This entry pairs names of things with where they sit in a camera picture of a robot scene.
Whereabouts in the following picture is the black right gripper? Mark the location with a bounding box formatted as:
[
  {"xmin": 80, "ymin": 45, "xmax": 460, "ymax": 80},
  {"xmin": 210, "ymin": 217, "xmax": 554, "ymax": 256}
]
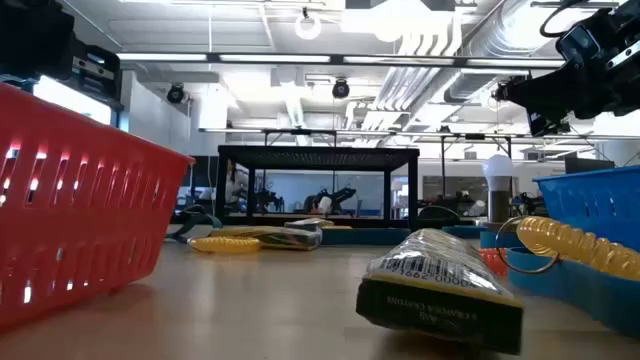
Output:
[{"xmin": 514, "ymin": 0, "xmax": 640, "ymax": 137}]

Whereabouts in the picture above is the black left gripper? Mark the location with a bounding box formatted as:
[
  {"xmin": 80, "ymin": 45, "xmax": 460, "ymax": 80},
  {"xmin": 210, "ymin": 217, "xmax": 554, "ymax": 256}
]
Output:
[{"xmin": 69, "ymin": 42, "xmax": 124, "ymax": 112}]

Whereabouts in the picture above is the yellow coil keychain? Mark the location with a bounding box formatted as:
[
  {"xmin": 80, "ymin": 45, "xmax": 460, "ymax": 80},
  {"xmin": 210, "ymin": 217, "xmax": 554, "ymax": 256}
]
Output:
[
  {"xmin": 494, "ymin": 214, "xmax": 640, "ymax": 282},
  {"xmin": 187, "ymin": 235, "xmax": 262, "ymax": 254}
]

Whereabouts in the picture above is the red plastic basket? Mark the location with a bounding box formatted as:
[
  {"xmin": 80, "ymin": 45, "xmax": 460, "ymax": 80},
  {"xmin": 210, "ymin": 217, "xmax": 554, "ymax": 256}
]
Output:
[{"xmin": 0, "ymin": 82, "xmax": 195, "ymax": 331}]

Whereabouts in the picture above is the red coil keychain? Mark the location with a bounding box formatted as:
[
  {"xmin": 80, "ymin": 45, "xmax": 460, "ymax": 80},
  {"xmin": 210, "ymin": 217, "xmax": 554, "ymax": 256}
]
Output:
[{"xmin": 478, "ymin": 247, "xmax": 509, "ymax": 278}]

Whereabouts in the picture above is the black hanging spotlight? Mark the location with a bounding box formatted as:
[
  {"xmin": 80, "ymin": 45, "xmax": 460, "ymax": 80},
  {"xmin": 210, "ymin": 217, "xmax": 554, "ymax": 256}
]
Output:
[{"xmin": 492, "ymin": 79, "xmax": 524, "ymax": 104}]

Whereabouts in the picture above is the black monitor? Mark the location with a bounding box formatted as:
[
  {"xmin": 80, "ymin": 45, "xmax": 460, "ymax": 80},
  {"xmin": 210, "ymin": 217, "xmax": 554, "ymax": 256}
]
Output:
[{"xmin": 564, "ymin": 157, "xmax": 616, "ymax": 176}]

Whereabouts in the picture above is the blue plastic basket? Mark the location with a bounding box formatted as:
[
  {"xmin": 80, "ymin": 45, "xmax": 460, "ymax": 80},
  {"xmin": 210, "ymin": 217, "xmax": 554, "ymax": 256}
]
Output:
[{"xmin": 532, "ymin": 164, "xmax": 640, "ymax": 254}]

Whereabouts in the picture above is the black overhead light bar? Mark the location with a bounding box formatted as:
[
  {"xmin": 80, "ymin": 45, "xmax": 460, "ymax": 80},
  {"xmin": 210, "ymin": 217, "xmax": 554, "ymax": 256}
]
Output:
[{"xmin": 115, "ymin": 51, "xmax": 566, "ymax": 70}]

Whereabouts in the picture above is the black mesh shelf riser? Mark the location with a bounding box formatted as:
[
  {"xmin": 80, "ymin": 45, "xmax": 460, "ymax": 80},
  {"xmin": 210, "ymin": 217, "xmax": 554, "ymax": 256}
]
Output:
[{"xmin": 215, "ymin": 144, "xmax": 420, "ymax": 234}]

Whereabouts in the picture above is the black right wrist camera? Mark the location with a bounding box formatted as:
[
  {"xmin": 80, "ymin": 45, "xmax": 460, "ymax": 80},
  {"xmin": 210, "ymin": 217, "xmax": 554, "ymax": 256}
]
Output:
[{"xmin": 555, "ymin": 23, "xmax": 602, "ymax": 63}]

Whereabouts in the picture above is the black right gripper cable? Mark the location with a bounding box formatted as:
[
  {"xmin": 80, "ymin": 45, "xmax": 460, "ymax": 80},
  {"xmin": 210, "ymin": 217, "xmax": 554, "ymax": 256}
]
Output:
[{"xmin": 538, "ymin": 0, "xmax": 609, "ymax": 39}]

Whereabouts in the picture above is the black curved strap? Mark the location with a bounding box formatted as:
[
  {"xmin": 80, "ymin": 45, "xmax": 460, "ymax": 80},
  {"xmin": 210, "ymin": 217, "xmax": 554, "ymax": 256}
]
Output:
[
  {"xmin": 178, "ymin": 202, "xmax": 210, "ymax": 217},
  {"xmin": 417, "ymin": 204, "xmax": 462, "ymax": 224}
]

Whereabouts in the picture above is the white ring light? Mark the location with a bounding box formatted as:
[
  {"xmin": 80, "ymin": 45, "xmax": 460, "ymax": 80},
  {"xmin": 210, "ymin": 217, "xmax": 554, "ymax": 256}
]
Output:
[{"xmin": 293, "ymin": 8, "xmax": 323, "ymax": 42}]

